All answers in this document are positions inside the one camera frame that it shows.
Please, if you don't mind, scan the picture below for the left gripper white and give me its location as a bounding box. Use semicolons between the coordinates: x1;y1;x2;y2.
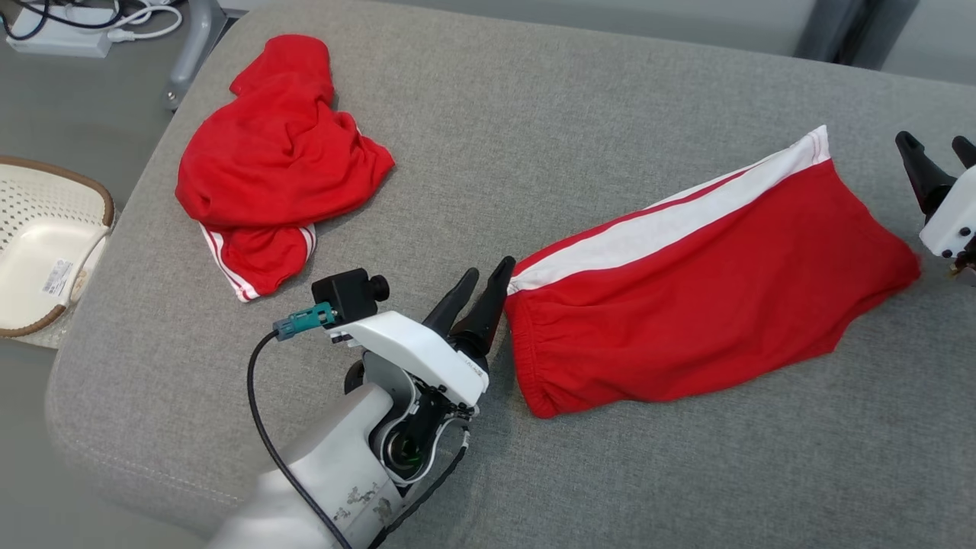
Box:
332;255;518;410

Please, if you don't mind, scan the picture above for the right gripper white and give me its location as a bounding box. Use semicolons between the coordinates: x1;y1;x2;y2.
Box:
895;130;976;260

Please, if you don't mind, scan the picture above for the red shorts white stripe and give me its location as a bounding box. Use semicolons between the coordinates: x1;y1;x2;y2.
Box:
503;124;922;419

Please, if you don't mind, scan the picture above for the red Bulls basketball jersey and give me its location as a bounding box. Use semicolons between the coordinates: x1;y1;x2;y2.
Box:
174;34;397;303

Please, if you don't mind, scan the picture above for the grey metal furniture leg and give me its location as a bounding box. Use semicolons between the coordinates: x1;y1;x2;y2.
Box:
162;0;230;112

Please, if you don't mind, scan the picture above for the cream laundry basket brown rim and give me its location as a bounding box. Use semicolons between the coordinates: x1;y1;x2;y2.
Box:
0;156;117;340

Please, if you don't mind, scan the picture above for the white power strip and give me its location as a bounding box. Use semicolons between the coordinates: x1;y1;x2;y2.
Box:
6;4;115;59

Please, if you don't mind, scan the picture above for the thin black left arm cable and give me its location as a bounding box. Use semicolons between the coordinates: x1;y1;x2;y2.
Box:
366;427;472;549

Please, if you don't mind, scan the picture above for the white power cable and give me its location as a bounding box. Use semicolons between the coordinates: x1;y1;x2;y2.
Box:
107;0;184;43

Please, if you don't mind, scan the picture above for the black power cable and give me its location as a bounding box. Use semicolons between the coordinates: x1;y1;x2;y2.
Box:
0;0;123;40

